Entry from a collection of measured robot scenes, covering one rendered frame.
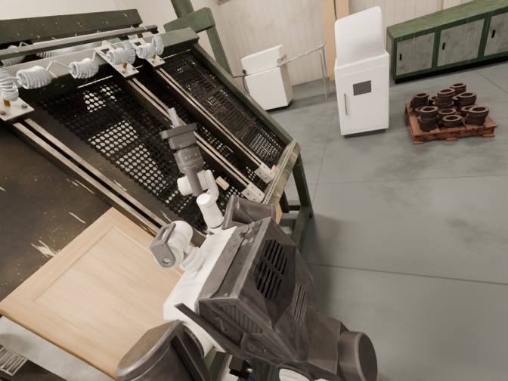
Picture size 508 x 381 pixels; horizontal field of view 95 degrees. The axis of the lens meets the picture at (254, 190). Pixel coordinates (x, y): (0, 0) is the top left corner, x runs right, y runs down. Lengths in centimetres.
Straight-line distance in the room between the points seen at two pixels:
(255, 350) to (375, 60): 350
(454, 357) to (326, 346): 128
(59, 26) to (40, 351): 172
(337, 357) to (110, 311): 74
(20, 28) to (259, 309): 186
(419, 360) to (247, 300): 154
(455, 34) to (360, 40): 265
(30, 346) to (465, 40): 641
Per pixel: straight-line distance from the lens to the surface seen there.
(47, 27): 204
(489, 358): 199
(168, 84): 166
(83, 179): 113
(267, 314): 48
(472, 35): 621
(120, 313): 105
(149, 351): 52
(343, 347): 74
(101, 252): 107
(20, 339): 101
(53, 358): 101
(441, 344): 196
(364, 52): 377
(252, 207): 71
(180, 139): 82
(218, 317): 55
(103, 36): 141
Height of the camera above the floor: 176
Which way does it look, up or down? 32 degrees down
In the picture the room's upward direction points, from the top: 21 degrees counter-clockwise
